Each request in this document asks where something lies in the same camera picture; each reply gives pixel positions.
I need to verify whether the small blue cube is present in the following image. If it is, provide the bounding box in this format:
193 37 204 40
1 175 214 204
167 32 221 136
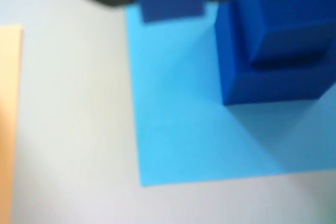
235 0 336 69

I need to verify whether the medium blue cube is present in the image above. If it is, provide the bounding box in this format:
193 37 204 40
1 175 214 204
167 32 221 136
214 0 336 106

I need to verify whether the light blue paper square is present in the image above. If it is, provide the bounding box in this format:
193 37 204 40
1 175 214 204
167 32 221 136
125 1 336 187

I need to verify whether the orange paper square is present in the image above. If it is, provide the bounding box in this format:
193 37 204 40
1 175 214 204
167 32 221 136
0 24 24 224

